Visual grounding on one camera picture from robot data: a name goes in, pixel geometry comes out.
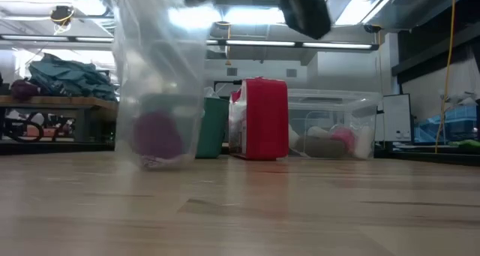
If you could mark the clear plastic zip bag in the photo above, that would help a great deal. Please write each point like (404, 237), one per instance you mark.
(157, 61)

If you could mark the purple bandage roll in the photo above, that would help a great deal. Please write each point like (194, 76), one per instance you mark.
(157, 136)

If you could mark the white bandage roll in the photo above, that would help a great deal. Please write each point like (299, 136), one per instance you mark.
(365, 141)
(318, 131)
(293, 136)

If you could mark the red bandage roll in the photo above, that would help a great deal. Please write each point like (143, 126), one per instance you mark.
(344, 137)

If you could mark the dark brown bandage roll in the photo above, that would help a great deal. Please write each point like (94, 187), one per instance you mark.
(318, 148)

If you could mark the long ceiling light bar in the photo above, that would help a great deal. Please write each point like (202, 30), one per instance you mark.
(258, 43)

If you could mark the clear plastic storage box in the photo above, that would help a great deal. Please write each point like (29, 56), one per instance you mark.
(322, 106)

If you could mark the red first aid case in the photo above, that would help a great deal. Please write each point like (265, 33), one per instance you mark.
(264, 121)

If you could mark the black side beam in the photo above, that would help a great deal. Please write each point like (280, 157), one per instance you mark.
(431, 49)

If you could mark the teal plastic bin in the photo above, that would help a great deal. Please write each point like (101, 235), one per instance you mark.
(215, 128)

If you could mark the white panel board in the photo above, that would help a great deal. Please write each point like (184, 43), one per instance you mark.
(396, 117)

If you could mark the yellow black ceiling coil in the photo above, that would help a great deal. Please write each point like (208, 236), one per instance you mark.
(62, 15)

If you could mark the teal cloth pile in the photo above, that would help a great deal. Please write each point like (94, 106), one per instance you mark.
(63, 77)

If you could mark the blue plastic crate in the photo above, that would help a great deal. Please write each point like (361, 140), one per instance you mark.
(450, 124)

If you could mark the wooden workbench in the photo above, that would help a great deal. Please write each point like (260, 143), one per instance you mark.
(56, 103)

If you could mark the dark purple cloth bundle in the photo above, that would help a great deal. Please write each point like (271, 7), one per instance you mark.
(23, 90)

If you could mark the green object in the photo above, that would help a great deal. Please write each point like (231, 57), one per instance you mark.
(467, 144)

